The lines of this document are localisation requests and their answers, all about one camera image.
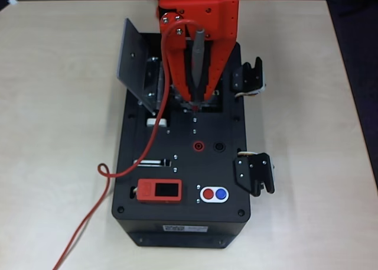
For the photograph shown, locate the white barcode label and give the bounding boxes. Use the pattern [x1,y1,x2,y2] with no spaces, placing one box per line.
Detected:
[163,225,209,233]

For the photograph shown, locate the black cable hook bracket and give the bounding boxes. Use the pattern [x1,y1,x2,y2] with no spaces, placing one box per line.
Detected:
[233,152,276,197]
[232,56,268,99]

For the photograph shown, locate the red and blue buttons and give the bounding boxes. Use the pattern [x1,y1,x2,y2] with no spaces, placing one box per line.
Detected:
[200,186,230,203]

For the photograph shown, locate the red cable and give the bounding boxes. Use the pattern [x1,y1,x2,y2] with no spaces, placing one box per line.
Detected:
[52,19,205,270]

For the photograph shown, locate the red display module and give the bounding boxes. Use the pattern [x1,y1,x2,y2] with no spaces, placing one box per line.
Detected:
[137,178,183,204]

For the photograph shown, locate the white slot slider bar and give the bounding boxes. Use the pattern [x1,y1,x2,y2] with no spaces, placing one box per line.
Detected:
[133,159,172,168]

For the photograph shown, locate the white slider knob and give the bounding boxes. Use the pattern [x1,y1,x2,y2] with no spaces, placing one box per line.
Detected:
[146,118,168,128]

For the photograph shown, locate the grey metal lid plate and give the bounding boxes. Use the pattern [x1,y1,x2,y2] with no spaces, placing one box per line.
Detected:
[115,18,162,116]

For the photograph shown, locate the black task board box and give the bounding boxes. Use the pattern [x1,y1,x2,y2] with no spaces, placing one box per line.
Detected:
[111,32,252,250]

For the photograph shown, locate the grey test probe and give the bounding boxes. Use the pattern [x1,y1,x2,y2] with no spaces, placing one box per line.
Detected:
[190,28,207,112]

